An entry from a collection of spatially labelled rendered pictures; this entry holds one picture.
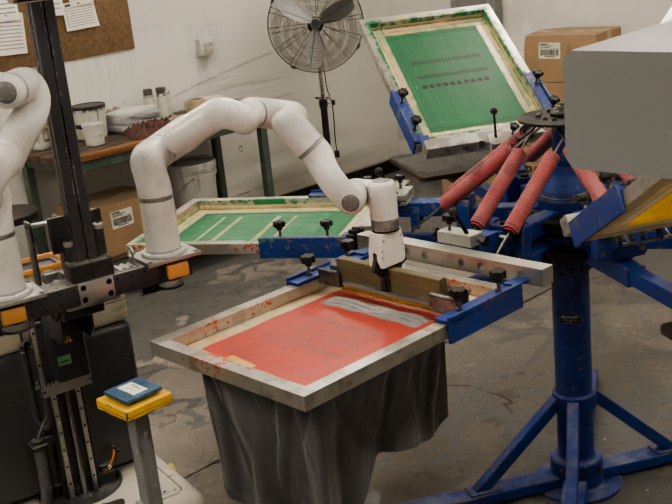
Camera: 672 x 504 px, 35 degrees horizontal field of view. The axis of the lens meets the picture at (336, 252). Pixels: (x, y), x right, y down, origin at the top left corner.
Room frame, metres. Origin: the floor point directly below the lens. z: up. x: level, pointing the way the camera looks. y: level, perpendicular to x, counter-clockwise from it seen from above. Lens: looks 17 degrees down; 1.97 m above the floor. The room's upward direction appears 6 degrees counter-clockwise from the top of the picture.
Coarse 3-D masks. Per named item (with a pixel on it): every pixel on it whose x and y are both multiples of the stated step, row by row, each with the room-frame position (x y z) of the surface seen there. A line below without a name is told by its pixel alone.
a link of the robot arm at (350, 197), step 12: (324, 144) 2.73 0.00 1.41; (300, 156) 2.73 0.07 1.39; (312, 156) 2.71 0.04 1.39; (324, 156) 2.70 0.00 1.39; (312, 168) 2.71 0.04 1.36; (324, 168) 2.68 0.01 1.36; (336, 168) 2.67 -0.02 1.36; (324, 180) 2.67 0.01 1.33; (336, 180) 2.66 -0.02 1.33; (348, 180) 2.66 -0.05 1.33; (324, 192) 2.67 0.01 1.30; (336, 192) 2.66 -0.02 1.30; (348, 192) 2.65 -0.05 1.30; (360, 192) 2.66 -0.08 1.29; (336, 204) 2.66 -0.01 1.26; (348, 204) 2.65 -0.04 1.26; (360, 204) 2.65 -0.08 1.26
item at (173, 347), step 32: (288, 288) 2.83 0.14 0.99; (320, 288) 2.89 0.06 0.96; (480, 288) 2.69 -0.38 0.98; (224, 320) 2.65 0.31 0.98; (160, 352) 2.50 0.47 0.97; (192, 352) 2.43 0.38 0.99; (384, 352) 2.30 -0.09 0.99; (416, 352) 2.36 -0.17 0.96; (256, 384) 2.23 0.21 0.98; (288, 384) 2.18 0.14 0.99; (320, 384) 2.16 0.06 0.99; (352, 384) 2.21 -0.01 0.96
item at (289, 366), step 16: (400, 304) 2.71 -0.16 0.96; (368, 320) 2.61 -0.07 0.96; (384, 320) 2.60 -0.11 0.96; (432, 320) 2.56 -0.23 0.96; (400, 336) 2.48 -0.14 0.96; (288, 352) 2.45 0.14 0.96; (352, 352) 2.41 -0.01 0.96; (368, 352) 2.40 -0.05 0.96; (256, 368) 2.37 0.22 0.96; (272, 368) 2.36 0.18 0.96; (288, 368) 2.35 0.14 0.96; (304, 368) 2.34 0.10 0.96; (320, 368) 2.33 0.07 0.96; (336, 368) 2.32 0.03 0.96; (304, 384) 2.25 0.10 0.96
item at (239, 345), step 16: (320, 304) 2.77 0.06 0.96; (384, 304) 2.72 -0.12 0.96; (272, 320) 2.68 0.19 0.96; (288, 320) 2.67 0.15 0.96; (336, 320) 2.64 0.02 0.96; (352, 320) 2.62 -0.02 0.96; (240, 336) 2.59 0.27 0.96; (224, 352) 2.49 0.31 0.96; (240, 352) 2.48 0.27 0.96; (256, 352) 2.47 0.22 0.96; (272, 352) 2.46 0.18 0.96
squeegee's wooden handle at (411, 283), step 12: (348, 264) 2.82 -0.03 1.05; (360, 264) 2.78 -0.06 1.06; (348, 276) 2.82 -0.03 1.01; (360, 276) 2.79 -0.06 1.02; (372, 276) 2.75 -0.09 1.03; (396, 276) 2.68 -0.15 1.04; (408, 276) 2.65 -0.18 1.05; (420, 276) 2.62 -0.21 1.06; (432, 276) 2.61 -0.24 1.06; (396, 288) 2.69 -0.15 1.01; (408, 288) 2.65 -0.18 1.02; (420, 288) 2.62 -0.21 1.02; (432, 288) 2.59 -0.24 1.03; (444, 288) 2.59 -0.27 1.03
